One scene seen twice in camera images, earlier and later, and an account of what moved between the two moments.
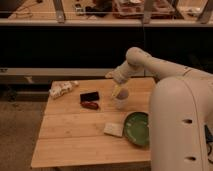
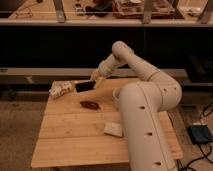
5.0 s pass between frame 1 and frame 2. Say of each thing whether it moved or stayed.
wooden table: stayed
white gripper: moved
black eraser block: moved
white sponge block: stayed
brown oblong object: stayed
